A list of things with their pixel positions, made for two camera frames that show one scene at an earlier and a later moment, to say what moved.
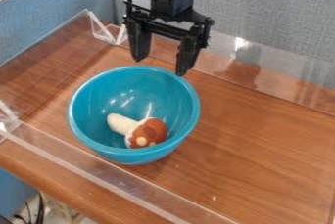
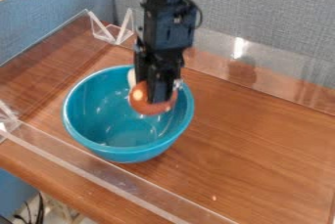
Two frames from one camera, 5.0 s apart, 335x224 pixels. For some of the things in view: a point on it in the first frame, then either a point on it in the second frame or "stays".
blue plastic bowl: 133,112 stays
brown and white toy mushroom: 143,133 → 140,97
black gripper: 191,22 → 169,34
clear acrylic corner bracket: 113,33 stays
